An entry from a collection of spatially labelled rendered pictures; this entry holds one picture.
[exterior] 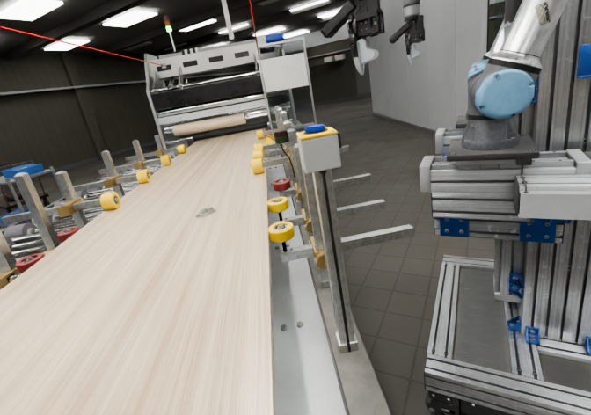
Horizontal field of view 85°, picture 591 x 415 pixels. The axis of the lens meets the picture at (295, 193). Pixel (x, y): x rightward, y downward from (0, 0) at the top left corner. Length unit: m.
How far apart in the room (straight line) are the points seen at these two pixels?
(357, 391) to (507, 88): 0.76
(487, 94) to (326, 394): 0.81
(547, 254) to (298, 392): 0.99
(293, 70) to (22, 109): 9.76
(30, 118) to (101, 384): 11.78
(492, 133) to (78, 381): 1.11
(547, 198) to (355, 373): 0.64
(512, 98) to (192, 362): 0.88
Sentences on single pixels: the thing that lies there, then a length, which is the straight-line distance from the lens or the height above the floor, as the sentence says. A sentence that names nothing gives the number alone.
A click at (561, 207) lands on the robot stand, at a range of 1.04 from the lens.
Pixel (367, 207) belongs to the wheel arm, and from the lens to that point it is 1.29.
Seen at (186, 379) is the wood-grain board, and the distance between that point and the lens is 0.62.
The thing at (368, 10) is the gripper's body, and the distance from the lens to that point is 0.98.
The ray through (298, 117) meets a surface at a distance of 3.67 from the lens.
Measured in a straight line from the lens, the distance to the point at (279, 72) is 3.64.
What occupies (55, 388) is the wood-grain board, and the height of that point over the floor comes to 0.90.
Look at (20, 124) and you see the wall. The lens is 12.21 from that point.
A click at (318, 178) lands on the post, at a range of 0.63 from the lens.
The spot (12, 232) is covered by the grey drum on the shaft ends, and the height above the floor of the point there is 0.83.
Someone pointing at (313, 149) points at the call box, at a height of 1.19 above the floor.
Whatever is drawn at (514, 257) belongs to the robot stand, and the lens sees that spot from 1.52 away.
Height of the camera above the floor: 1.31
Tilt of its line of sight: 19 degrees down
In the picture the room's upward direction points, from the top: 10 degrees counter-clockwise
